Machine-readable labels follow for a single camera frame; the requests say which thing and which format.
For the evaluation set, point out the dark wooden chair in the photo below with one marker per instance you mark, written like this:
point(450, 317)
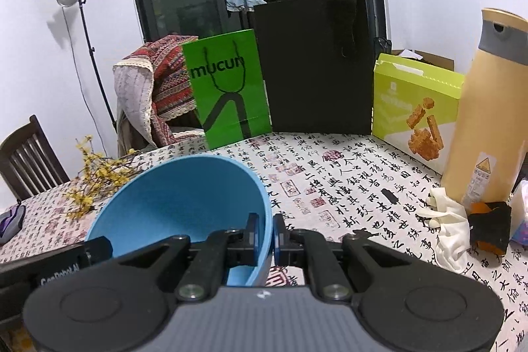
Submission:
point(33, 158)

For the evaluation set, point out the blue bowl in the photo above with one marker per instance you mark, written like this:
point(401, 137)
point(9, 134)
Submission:
point(181, 203)

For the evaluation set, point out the calligraphy print tablecloth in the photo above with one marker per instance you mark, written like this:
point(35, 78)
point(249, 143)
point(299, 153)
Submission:
point(350, 179)

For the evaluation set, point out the purple tissue pack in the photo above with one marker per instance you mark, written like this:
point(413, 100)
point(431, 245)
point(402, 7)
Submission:
point(520, 211)

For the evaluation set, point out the black paper bag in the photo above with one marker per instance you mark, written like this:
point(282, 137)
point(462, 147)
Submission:
point(313, 67)

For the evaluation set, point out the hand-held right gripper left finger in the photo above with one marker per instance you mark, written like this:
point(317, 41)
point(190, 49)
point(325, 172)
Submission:
point(252, 242)

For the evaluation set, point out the orange and black pouch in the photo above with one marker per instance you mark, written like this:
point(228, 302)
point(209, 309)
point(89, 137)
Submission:
point(491, 228)

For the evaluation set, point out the green paper bag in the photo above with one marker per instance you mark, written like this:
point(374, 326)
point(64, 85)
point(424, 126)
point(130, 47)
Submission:
point(255, 96)

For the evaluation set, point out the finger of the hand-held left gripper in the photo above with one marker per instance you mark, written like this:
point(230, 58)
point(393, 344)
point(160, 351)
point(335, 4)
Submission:
point(99, 251)

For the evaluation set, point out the white glove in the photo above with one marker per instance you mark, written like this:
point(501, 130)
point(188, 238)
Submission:
point(449, 228)

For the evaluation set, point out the grey and purple cloth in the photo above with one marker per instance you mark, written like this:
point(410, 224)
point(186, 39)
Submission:
point(11, 222)

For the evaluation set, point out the green snack box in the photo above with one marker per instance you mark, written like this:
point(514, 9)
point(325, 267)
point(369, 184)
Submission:
point(396, 108)

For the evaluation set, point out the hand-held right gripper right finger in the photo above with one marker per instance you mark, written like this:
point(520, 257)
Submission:
point(277, 242)

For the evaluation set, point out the yellow flower branch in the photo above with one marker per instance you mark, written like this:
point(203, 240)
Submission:
point(99, 174)

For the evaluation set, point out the red patterned blanket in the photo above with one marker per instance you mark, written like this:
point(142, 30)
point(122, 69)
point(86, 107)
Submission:
point(169, 80)

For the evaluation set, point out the beige bottle with grey cap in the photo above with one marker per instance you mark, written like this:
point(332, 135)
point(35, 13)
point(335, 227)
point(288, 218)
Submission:
point(482, 108)

